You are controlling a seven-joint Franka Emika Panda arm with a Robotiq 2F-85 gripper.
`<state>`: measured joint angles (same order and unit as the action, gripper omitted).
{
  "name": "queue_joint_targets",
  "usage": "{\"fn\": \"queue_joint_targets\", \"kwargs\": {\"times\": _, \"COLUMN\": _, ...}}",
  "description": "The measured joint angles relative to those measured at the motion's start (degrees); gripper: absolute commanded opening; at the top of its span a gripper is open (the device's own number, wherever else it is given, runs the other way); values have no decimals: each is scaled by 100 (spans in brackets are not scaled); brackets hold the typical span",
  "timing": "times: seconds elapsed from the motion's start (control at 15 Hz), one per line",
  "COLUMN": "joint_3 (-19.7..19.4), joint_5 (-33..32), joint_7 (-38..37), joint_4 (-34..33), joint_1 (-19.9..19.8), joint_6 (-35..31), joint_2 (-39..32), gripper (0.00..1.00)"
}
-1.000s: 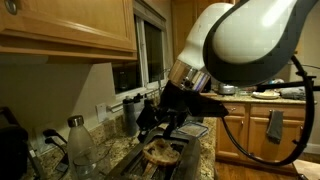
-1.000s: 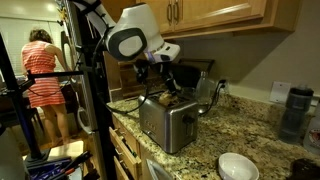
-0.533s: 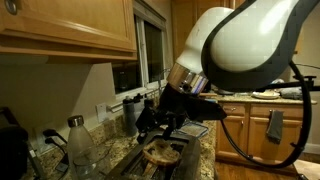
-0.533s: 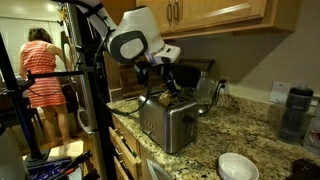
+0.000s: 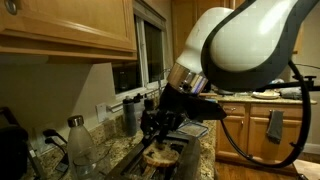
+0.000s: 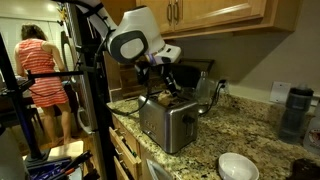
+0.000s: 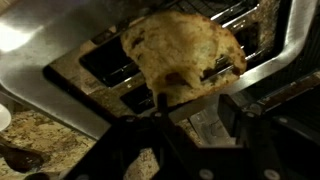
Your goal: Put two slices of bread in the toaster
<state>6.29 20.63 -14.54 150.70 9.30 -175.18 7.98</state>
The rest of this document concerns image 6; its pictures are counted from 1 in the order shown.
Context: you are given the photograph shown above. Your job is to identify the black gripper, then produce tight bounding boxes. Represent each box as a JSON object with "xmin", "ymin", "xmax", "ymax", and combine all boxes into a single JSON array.
[{"xmin": 154, "ymin": 62, "xmax": 180, "ymax": 98}]

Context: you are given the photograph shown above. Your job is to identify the toasted bread slice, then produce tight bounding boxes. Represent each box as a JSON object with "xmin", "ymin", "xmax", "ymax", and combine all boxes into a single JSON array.
[{"xmin": 156, "ymin": 89, "xmax": 175, "ymax": 108}]

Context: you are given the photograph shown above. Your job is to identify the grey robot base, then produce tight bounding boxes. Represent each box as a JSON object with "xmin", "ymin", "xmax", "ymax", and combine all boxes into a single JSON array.
[{"xmin": 0, "ymin": 123, "xmax": 29, "ymax": 180}]

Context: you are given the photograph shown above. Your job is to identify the silver two slot toaster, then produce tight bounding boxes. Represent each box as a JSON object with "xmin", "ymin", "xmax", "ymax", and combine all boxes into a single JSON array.
[{"xmin": 137, "ymin": 89, "xmax": 200, "ymax": 155}]

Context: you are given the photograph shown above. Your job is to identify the black coffee maker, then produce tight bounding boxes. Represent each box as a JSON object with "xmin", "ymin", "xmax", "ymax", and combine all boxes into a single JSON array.
[{"xmin": 169, "ymin": 58, "xmax": 216, "ymax": 90}]

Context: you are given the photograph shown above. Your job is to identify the dark wooden cutting board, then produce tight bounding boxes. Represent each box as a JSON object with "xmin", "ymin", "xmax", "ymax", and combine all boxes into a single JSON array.
[{"xmin": 117, "ymin": 61, "xmax": 168, "ymax": 100}]

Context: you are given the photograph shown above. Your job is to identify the wooden counter drawer unit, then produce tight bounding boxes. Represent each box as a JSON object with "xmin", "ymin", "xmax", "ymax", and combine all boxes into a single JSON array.
[{"xmin": 108, "ymin": 114, "xmax": 149, "ymax": 180}]

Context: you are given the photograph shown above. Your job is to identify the stainless dishwasher panel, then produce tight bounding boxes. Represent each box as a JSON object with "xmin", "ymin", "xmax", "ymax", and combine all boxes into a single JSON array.
[{"xmin": 145, "ymin": 158, "xmax": 176, "ymax": 180}]

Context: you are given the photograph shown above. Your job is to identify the white ceramic bowl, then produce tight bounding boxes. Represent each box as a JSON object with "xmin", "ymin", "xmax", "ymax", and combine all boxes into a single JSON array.
[{"xmin": 217, "ymin": 152, "xmax": 261, "ymax": 180}]

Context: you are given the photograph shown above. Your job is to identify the dark grey sports bottle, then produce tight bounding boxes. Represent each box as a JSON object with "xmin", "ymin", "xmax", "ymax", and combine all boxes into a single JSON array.
[{"xmin": 278, "ymin": 82, "xmax": 315, "ymax": 145}]

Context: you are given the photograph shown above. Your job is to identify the orange striped object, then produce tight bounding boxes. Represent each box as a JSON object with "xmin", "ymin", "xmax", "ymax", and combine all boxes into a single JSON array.
[{"xmin": 13, "ymin": 23, "xmax": 74, "ymax": 147}]

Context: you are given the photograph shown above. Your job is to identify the round ceiling light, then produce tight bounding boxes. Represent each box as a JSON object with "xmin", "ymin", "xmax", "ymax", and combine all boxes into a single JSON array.
[{"xmin": 44, "ymin": 2, "xmax": 58, "ymax": 14}]

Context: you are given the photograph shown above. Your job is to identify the white sports bottle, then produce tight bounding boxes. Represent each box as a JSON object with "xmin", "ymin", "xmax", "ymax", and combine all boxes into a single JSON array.
[{"xmin": 302, "ymin": 99, "xmax": 320, "ymax": 157}]

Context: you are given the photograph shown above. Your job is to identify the black tripod stand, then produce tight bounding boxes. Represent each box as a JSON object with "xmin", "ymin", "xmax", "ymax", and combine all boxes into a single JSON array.
[{"xmin": 0, "ymin": 33, "xmax": 53, "ymax": 168}]

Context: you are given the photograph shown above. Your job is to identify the blue tool tray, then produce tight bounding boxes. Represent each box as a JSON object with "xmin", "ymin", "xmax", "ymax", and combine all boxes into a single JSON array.
[{"xmin": 27, "ymin": 155, "xmax": 84, "ymax": 180}]

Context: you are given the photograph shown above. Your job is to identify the white window blinds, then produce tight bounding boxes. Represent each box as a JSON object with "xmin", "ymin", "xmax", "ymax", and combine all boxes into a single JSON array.
[{"xmin": 0, "ymin": 16, "xmax": 78, "ymax": 81}]

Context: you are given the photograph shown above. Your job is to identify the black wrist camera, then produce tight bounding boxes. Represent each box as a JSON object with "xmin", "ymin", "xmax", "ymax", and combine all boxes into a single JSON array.
[{"xmin": 134, "ymin": 61, "xmax": 152, "ymax": 87}]

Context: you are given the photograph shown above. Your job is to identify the black power plug cable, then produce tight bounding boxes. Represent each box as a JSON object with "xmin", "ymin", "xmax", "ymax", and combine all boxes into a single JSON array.
[{"xmin": 199, "ymin": 79, "xmax": 228, "ymax": 117}]

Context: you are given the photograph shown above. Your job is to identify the white wall outlet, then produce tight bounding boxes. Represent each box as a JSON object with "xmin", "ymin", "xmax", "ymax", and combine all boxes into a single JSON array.
[{"xmin": 222, "ymin": 78, "xmax": 231, "ymax": 96}]

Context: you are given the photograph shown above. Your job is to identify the curved metal cabinet handle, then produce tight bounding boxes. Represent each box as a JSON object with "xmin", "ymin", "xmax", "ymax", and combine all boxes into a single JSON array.
[
  {"xmin": 172, "ymin": 0, "xmax": 181, "ymax": 24},
  {"xmin": 166, "ymin": 0, "xmax": 174, "ymax": 25}
]

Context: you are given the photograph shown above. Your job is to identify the black vertical stand frame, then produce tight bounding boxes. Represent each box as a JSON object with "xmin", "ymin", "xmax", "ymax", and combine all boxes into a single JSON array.
[{"xmin": 70, "ymin": 0, "xmax": 118, "ymax": 180}]

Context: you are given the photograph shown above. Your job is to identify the black stereo camera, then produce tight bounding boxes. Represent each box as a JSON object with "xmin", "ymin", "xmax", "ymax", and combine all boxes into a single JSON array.
[{"xmin": 75, "ymin": 43, "xmax": 113, "ymax": 55}]

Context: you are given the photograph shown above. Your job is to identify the light wooden wall cabinet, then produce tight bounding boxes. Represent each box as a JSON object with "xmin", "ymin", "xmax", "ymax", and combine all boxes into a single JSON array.
[{"xmin": 134, "ymin": 0, "xmax": 304, "ymax": 39}]

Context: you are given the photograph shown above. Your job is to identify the white oval ring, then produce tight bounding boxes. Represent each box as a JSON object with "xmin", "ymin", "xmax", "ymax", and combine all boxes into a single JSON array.
[{"xmin": 76, "ymin": 105, "xmax": 97, "ymax": 136}]

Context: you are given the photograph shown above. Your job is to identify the white switch plate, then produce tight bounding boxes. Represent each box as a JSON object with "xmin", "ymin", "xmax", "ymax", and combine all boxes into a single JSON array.
[{"xmin": 268, "ymin": 80, "xmax": 292, "ymax": 105}]

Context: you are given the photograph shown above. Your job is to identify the black handled pliers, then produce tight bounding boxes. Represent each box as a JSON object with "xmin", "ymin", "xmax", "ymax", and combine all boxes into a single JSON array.
[{"xmin": 54, "ymin": 149, "xmax": 101, "ymax": 180}]

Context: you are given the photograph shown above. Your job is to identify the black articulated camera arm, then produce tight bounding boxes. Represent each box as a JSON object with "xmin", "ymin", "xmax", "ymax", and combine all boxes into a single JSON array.
[{"xmin": 25, "ymin": 64, "xmax": 103, "ymax": 81}]

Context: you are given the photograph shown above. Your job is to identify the yellow wall decoration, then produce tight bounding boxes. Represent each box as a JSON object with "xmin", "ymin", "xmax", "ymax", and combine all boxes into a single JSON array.
[{"xmin": 55, "ymin": 1, "xmax": 69, "ymax": 24}]

